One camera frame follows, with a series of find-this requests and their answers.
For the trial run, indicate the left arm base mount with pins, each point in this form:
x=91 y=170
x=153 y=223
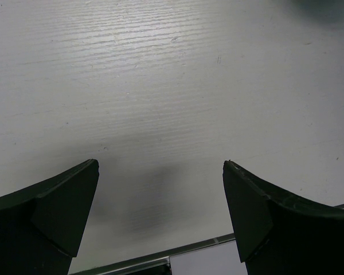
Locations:
x=156 y=259

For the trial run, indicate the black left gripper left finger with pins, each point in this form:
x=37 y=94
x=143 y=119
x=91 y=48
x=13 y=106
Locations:
x=41 y=226

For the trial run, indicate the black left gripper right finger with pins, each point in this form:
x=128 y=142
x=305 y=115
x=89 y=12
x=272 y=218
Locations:
x=279 y=232

